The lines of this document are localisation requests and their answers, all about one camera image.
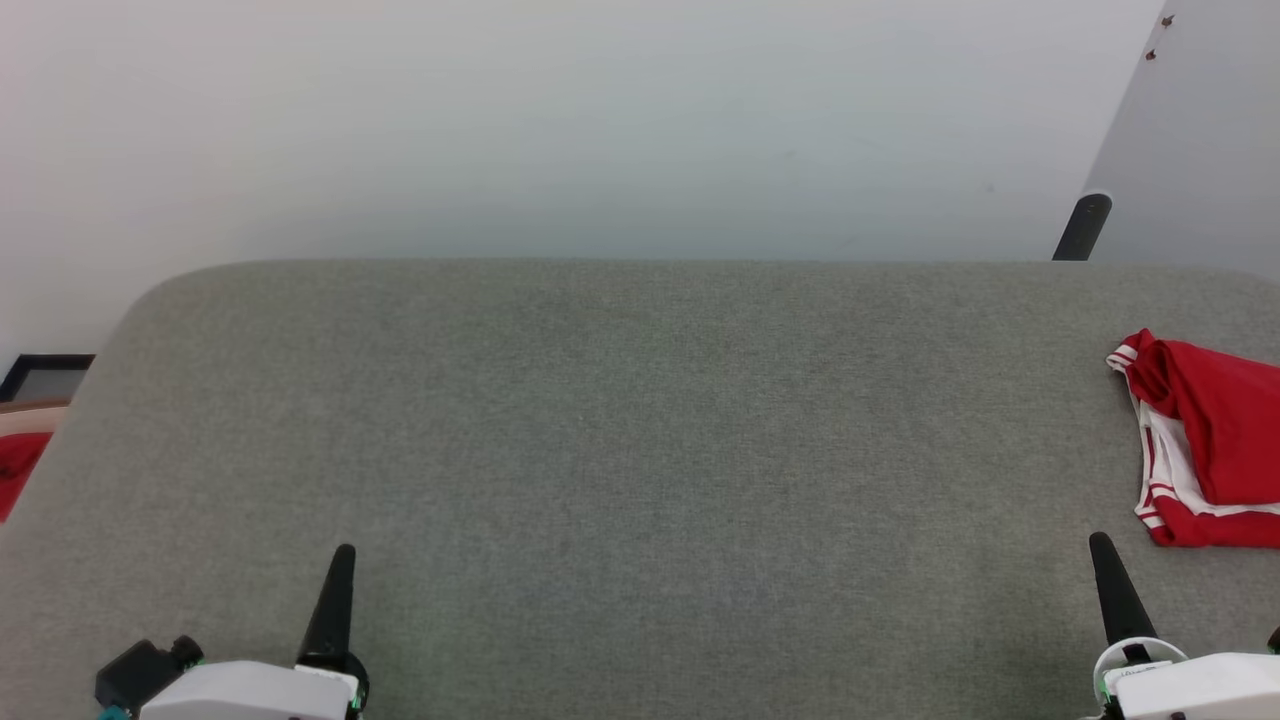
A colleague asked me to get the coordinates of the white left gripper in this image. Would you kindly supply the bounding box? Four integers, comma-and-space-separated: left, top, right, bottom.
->
138, 544, 371, 720

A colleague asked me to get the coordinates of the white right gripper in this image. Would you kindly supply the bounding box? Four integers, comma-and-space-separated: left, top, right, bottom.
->
1088, 532, 1280, 720

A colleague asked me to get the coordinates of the red and white basketball jersey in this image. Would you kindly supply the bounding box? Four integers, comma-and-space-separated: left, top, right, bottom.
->
1106, 328, 1280, 550

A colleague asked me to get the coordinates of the red cloth on floor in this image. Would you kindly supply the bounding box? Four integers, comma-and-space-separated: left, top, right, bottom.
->
0, 432, 54, 524

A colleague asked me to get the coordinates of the black round pole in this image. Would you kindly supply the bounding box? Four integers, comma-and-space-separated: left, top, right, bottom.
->
1052, 192, 1114, 262

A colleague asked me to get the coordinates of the white cable loop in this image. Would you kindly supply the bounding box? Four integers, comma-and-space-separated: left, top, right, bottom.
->
1092, 637, 1190, 693

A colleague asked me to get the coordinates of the black picture frame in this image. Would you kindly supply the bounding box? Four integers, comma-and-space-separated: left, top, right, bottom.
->
0, 353, 97, 405

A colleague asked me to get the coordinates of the light grey wall panel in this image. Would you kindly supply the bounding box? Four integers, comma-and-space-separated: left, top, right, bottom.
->
1085, 0, 1280, 277

